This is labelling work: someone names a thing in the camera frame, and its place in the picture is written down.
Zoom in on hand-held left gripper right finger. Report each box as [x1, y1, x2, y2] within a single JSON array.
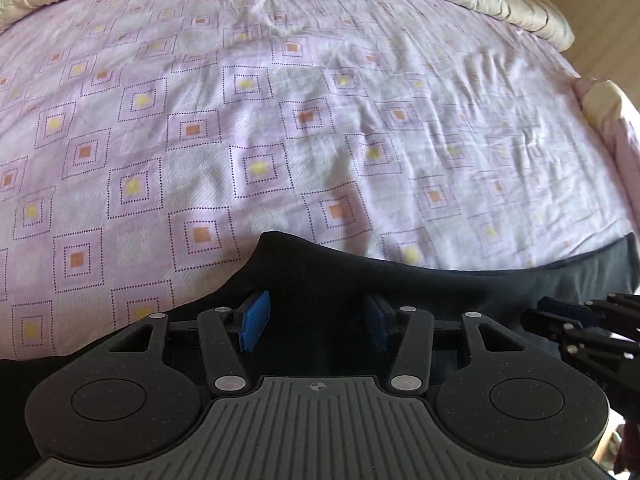
[[366, 294, 531, 395]]

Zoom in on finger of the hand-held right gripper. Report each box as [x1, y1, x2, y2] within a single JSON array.
[[520, 309, 568, 343], [536, 296, 598, 328]]

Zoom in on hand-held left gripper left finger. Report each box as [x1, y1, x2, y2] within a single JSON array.
[[106, 290, 272, 396]]

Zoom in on cream and pink pillow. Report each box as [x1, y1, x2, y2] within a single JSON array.
[[574, 77, 640, 241]]

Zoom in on black pants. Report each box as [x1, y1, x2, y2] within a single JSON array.
[[0, 230, 640, 413]]

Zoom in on bed with pink patterned sheet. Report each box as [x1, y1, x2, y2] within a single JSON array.
[[0, 0, 633, 361]]

